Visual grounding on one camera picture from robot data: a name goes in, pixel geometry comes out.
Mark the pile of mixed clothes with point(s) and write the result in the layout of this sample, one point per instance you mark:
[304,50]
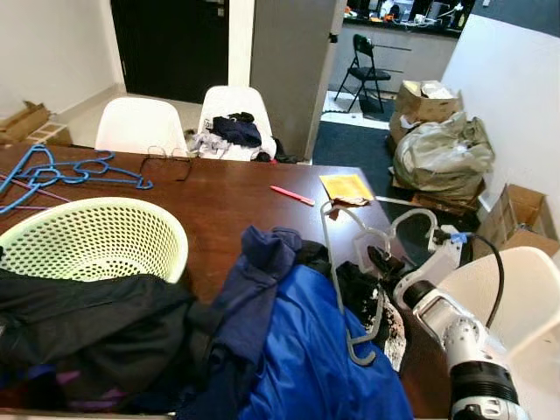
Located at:
[236,131]

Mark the black door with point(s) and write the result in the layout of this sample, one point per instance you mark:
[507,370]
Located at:
[166,48]

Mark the large olive plastic bag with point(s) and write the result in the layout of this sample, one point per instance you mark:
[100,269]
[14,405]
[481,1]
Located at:
[442,157]

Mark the navy blue knit garment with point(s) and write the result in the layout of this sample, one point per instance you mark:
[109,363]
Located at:
[262,262]

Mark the red marker pen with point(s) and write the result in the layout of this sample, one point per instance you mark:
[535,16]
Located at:
[291,195]

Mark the white plastic chair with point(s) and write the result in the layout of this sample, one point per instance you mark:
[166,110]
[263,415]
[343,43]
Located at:
[234,98]
[525,297]
[140,127]

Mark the yellow paper envelope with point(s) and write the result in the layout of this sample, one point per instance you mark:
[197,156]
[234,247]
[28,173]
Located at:
[346,186]

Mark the flattened cardboard box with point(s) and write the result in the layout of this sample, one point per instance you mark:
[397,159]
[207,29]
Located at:
[26,122]

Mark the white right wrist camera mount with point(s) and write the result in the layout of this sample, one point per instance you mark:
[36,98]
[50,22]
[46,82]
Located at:
[442,258]

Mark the royal blue jacket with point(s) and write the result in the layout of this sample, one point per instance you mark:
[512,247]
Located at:
[324,350]

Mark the grey plastic hanger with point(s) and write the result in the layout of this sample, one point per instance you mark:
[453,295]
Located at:
[413,212]
[332,262]

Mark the open filled cardboard box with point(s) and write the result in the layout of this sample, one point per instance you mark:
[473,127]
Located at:
[416,107]

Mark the black folding chair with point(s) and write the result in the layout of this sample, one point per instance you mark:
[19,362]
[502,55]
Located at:
[363,44]

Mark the empty open cardboard box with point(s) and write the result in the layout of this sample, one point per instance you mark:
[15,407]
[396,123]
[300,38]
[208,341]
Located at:
[516,214]

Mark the grey counter cabinet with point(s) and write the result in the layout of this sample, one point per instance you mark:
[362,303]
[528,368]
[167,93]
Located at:
[411,52]

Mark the blue plastic hanger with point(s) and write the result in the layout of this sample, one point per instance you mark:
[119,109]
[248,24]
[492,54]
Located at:
[26,188]
[131,179]

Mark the pale green laundry basket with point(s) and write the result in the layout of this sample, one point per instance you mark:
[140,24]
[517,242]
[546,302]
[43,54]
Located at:
[87,236]

